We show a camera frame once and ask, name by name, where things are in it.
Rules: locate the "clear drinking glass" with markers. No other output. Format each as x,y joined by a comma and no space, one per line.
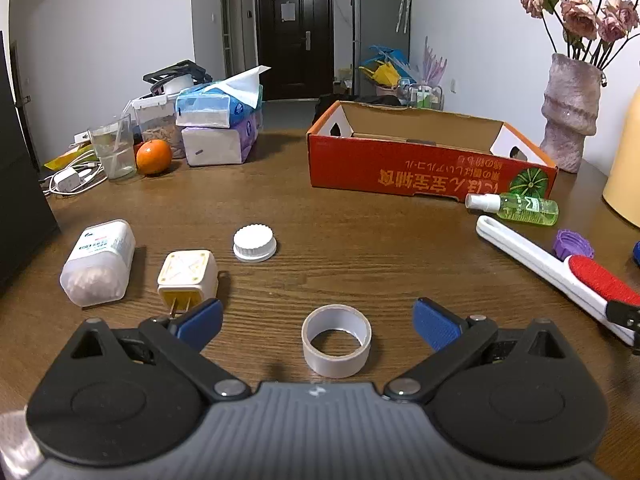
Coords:
112,160

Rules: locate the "black folding rack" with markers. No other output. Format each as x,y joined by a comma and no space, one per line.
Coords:
172,71

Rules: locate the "orange cardboard box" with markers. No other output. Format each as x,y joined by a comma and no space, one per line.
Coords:
400,170

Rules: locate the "interior glass door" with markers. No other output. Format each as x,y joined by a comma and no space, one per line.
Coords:
232,20

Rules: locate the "dark furniture panel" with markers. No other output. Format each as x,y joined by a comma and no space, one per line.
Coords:
20,185

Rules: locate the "purple notched bottle cap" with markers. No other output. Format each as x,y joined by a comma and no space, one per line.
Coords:
570,242

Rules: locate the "small rack with bottles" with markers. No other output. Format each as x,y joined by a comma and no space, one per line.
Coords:
425,96

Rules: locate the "white cotton swab container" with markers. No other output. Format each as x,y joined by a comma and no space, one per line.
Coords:
100,260

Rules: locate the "white purple tissue pack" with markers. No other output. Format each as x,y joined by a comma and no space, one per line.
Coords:
215,145

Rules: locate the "yellow packet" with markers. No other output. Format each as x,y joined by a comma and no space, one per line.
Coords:
60,161

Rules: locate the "orange fruit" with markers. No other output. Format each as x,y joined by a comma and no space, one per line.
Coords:
154,157

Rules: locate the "blue bottle cap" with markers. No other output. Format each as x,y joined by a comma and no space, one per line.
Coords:
636,252

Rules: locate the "yellow grey thermos jug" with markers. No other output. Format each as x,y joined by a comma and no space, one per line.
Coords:
625,175

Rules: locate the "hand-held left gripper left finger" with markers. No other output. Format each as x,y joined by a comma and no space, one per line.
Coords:
200,322

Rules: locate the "paper sheet on door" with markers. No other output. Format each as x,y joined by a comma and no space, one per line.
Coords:
288,11

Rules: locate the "purple feather decoration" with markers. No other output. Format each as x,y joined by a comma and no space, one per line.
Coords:
432,67

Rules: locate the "white charger block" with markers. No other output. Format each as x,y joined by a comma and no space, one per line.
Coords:
66,180

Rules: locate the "yellow bag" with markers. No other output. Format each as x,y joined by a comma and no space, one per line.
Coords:
385,74

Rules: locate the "purple textured vase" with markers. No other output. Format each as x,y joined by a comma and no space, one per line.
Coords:
570,110

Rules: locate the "black bag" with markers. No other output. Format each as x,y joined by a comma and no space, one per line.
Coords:
350,103

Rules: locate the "white red lint brush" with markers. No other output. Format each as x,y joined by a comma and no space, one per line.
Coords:
525,255

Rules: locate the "dark entrance door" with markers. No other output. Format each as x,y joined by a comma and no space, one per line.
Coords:
292,60

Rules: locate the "grey refrigerator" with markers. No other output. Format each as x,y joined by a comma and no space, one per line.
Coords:
380,25

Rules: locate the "blue tissue pack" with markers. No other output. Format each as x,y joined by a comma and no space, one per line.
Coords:
210,105

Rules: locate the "white folded umbrella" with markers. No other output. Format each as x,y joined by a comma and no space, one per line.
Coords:
404,0

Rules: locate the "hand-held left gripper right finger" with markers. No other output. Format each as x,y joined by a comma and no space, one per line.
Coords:
437,327

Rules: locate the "clear plastic food container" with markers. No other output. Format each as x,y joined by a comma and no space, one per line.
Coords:
155,125

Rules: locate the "white tape roll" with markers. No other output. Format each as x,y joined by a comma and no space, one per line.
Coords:
335,365

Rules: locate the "dried pink roses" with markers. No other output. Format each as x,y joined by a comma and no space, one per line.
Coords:
580,15

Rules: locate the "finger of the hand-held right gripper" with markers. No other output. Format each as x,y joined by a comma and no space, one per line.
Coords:
622,314

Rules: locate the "green spray bottle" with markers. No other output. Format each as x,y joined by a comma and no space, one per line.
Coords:
530,208

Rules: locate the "yellow white power adapter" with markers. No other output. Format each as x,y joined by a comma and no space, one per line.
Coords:
187,272

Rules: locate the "white ribbed bottle cap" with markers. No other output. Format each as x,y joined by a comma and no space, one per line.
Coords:
252,240

